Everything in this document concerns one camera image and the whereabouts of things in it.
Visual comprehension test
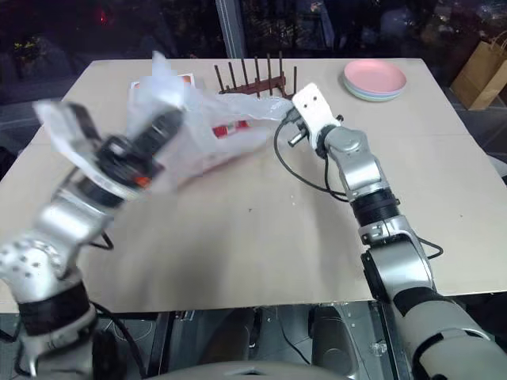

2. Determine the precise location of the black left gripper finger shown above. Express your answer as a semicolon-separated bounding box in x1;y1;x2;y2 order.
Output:
138;112;186;155
130;108;180;146

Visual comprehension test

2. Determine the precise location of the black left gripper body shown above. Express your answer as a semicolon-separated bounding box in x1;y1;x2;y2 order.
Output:
93;134;159;190

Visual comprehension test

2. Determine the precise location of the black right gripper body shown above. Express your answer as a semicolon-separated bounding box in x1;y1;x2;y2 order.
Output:
284;104;314;149

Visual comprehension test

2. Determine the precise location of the translucent white plastic bag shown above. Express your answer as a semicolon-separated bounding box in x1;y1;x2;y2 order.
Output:
33;51;296;196

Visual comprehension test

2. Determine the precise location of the brown paper carrier bag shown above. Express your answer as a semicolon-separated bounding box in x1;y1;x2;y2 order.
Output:
450;31;507;111

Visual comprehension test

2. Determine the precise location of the red and white flat box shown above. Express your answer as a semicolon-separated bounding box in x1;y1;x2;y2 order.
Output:
129;73;198;94

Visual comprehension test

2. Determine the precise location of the brown wooden dish rack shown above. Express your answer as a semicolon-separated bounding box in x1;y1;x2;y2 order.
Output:
213;51;299;100

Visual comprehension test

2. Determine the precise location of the green plastic plate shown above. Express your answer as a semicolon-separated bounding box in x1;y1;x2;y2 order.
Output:
347;89;403;104

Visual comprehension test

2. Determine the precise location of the pink plastic plate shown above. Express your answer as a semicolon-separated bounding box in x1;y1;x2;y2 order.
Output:
343;59;408;94

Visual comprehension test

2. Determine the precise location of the lilac plastic plate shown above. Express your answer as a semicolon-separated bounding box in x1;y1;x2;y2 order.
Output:
343;81;407;99

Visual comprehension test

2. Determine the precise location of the dark rounded robot foot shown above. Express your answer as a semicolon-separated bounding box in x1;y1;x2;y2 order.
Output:
193;307;258;363
311;303;368;379

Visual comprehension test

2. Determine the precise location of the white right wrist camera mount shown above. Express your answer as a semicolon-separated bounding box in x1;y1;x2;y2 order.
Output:
292;82;342;152

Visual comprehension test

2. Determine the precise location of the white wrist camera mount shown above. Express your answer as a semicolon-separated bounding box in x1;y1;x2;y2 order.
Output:
292;82;342;152
33;101;106;171

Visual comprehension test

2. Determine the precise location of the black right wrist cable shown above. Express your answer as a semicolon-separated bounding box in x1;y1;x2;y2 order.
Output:
273;116;353;203

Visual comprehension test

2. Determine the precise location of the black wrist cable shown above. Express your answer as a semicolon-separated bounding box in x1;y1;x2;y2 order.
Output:
87;229;115;251
273;116;353;203

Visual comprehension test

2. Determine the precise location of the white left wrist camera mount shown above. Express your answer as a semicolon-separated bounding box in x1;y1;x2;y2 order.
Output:
33;101;106;171

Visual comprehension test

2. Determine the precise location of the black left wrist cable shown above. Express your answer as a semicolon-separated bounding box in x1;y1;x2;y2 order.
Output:
87;229;115;251

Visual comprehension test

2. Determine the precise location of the grey window frame post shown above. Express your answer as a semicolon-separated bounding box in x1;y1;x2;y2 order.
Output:
215;0;247;61

